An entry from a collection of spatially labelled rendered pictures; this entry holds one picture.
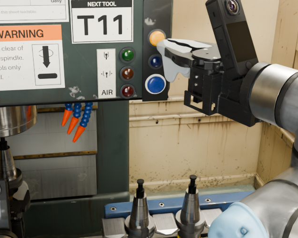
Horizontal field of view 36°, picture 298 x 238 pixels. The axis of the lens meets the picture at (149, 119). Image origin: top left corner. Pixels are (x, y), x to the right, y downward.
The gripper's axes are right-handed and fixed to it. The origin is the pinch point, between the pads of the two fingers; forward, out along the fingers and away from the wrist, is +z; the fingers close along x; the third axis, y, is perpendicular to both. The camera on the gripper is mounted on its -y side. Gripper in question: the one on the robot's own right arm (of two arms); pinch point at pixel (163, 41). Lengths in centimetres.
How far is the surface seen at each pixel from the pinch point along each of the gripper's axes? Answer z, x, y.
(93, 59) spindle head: 7.5, -8.5, 3.2
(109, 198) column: 61, 31, 77
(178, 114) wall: 75, 78, 62
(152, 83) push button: 1.8, -0.7, 7.6
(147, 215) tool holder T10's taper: 5.8, 2.3, 38.6
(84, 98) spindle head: 8.3, -10.0, 10.2
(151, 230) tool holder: 4.5, 2.3, 41.6
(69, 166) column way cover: 66, 19, 61
